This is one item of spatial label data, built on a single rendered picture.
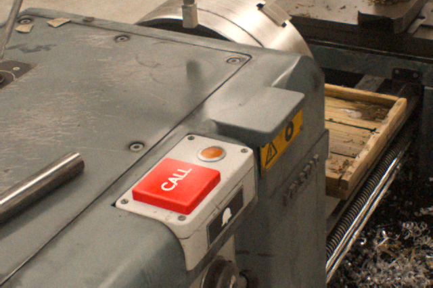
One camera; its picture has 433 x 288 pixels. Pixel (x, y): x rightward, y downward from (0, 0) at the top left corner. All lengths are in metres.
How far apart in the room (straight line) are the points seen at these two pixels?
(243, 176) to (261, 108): 0.11
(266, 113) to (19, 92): 0.29
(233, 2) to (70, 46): 0.27
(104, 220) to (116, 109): 0.20
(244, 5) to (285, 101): 0.34
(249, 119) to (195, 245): 0.18
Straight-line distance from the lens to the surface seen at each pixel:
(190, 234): 0.73
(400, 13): 1.69
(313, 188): 1.06
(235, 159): 0.79
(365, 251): 1.77
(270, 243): 0.97
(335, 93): 1.65
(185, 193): 0.73
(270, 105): 0.88
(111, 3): 4.58
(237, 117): 0.86
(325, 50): 1.80
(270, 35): 1.17
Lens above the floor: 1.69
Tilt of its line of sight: 31 degrees down
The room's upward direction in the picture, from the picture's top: 4 degrees counter-clockwise
